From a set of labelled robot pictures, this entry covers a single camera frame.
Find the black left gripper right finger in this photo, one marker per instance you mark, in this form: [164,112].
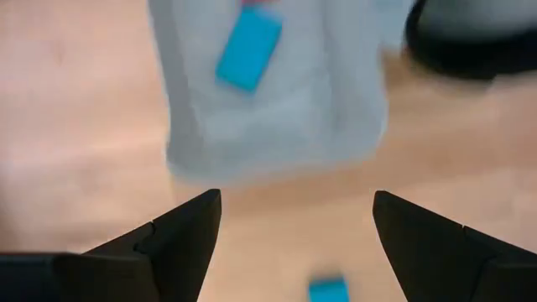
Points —
[428,260]

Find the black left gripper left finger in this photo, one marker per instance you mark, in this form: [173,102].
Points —
[176,251]

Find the cyan case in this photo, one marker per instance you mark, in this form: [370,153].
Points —
[328,290]
[247,50]

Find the red case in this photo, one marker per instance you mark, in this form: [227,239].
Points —
[256,1]

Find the white plastic bin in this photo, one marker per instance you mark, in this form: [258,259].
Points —
[293,126]

